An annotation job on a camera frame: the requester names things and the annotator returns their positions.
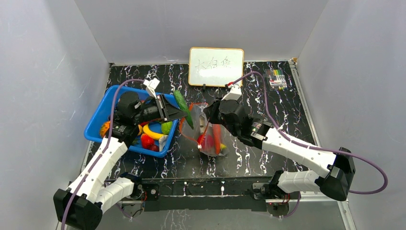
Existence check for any grey toy fish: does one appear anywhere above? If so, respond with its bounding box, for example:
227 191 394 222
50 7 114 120
199 114 206 134

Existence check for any purple cable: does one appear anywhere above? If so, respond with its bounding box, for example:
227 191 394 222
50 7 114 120
61 79 150 230
226 71 389 195

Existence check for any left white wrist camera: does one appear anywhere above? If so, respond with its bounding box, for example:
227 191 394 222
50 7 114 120
143 78 160 99

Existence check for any white toy radish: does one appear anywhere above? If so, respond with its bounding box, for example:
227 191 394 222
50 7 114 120
158 135 168 151

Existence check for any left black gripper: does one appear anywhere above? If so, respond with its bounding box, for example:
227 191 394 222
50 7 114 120
134 94 188 125

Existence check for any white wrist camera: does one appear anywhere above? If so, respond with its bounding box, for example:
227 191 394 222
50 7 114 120
221 83 242 101
143 78 160 99

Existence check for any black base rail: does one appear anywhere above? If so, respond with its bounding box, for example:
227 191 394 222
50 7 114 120
63 177 327 213

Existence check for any green toy cabbage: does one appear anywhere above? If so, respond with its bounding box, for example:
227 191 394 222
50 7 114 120
161 121 173 135

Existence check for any red toy pepper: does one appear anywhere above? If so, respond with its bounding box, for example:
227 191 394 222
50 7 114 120
140 134 155 150

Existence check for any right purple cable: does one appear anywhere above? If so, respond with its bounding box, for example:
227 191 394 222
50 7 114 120
226 71 389 195

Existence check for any dark red toy cherry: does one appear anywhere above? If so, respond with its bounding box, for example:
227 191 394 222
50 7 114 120
149 145 160 152

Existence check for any green toy cucumber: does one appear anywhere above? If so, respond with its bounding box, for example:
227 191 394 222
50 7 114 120
173 90 194 129

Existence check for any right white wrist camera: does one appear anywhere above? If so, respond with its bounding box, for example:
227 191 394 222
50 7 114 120
221 83 242 101

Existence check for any red toy apple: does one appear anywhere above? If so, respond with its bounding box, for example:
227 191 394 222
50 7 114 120
197 134 214 152

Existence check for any marker pen pack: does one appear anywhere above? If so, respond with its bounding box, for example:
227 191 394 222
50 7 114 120
266 69 287 91

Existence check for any small whiteboard yellow frame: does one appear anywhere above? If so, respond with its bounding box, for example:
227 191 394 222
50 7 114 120
188 47 244 87

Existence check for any orange toy carrot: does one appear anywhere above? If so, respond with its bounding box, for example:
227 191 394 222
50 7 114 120
213 124 221 155

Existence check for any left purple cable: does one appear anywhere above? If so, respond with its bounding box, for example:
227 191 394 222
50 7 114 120
61 79 150 230

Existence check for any orange bumpy toy fruit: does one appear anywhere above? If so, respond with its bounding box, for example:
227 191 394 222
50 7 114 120
99 121 110 138

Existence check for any blue plastic bin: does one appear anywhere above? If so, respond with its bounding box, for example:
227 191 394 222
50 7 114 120
84 85 180 158

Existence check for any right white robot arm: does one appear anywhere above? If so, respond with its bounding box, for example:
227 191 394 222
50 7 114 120
203 100 355 201

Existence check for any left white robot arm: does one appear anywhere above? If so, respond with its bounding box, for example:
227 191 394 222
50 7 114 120
53 86 186 230

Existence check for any clear orange zip bag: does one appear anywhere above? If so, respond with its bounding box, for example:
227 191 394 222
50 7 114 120
180 103 229 157

